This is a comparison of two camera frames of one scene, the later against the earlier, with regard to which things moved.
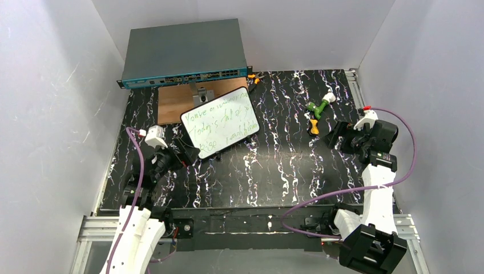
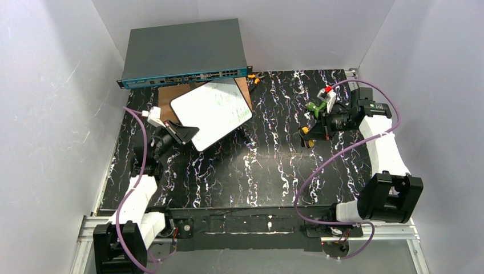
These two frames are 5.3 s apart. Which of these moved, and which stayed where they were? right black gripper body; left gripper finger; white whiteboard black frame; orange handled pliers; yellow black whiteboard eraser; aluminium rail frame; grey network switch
Moved: white whiteboard black frame; left gripper finger; right black gripper body; yellow black whiteboard eraser
Stayed: grey network switch; aluminium rail frame; orange handled pliers
